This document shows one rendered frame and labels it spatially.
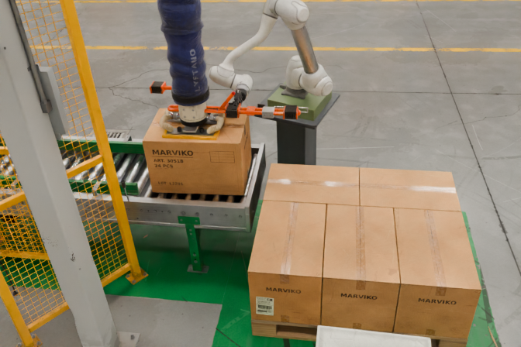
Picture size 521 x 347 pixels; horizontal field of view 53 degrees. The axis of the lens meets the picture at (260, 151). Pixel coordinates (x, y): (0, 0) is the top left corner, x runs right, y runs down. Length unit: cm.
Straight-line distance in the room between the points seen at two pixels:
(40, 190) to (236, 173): 126
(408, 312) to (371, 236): 45
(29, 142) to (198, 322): 163
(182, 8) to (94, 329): 176
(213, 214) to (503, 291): 188
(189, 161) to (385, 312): 143
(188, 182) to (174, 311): 81
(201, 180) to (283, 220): 58
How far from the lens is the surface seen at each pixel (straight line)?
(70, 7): 273
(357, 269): 291
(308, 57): 346
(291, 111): 310
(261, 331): 326
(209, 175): 329
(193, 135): 319
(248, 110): 315
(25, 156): 237
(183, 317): 344
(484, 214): 426
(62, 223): 256
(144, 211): 340
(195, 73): 304
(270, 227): 312
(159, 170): 335
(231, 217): 325
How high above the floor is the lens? 266
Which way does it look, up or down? 34 degrees down
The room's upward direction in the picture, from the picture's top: 3 degrees counter-clockwise
